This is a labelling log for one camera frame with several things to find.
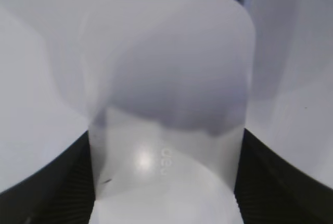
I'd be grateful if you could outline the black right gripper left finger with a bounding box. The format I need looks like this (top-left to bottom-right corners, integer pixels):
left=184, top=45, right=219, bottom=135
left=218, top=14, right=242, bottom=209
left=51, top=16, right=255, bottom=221
left=1, top=132, right=95, bottom=223

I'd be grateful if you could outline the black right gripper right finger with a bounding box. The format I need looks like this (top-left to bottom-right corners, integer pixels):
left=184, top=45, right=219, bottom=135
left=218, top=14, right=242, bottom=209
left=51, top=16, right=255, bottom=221
left=234, top=130, right=332, bottom=224

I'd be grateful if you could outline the white whiteboard eraser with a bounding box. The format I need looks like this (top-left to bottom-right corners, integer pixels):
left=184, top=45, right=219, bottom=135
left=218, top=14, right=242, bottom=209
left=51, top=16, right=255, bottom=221
left=79, top=0, right=255, bottom=223

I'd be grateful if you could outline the aluminium framed whiteboard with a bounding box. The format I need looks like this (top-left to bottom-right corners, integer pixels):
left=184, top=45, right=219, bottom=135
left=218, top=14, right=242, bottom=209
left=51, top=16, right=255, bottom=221
left=1, top=0, right=332, bottom=191

